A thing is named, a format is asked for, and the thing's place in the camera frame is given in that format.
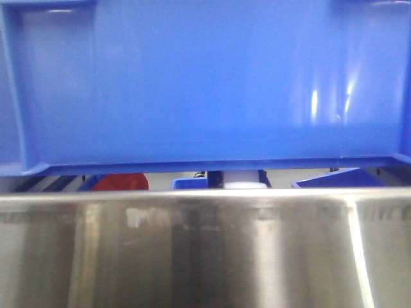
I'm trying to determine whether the stainless steel shelf front rail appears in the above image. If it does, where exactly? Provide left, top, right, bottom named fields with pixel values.
left=1, top=188, right=410, bottom=307

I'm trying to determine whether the blue bin far middle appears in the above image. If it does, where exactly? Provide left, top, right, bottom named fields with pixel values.
left=170, top=177, right=208, bottom=190

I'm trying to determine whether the dark blue bin lower right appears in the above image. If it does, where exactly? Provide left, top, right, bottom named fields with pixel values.
left=292, top=167, right=385, bottom=188

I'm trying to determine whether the white roller track centre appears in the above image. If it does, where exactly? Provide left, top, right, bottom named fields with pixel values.
left=207, top=170, right=272, bottom=189

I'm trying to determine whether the large light blue plastic bin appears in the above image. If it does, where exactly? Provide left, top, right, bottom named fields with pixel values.
left=1, top=1, right=410, bottom=176

